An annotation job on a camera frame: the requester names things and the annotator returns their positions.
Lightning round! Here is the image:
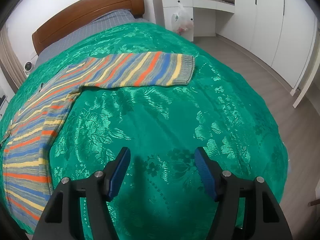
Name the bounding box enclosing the striped knit sweater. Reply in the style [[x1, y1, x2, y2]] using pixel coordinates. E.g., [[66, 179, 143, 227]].
[[2, 51, 195, 229]]

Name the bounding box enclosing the green satin bedspread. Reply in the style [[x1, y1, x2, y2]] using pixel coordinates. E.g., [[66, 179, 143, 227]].
[[1, 23, 288, 239]]

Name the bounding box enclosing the beige curtain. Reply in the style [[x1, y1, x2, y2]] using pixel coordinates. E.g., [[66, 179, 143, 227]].
[[1, 25, 26, 89]]

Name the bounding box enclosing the white wardrobe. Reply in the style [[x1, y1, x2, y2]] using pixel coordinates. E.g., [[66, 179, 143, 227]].
[[235, 0, 317, 88]]

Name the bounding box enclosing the grey checked bed sheet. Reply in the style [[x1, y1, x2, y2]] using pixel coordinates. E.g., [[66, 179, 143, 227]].
[[35, 9, 148, 68]]

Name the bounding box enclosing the white plastic bag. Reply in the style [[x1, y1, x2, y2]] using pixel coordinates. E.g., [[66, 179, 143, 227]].
[[171, 3, 194, 35]]

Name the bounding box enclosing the white desk unit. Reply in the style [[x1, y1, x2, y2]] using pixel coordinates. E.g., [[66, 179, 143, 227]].
[[153, 0, 235, 42]]

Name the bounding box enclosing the wooden headboard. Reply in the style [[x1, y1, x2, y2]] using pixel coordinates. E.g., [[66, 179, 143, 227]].
[[32, 0, 145, 55]]

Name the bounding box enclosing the white round camera device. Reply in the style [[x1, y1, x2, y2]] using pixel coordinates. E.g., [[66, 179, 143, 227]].
[[24, 61, 34, 75]]

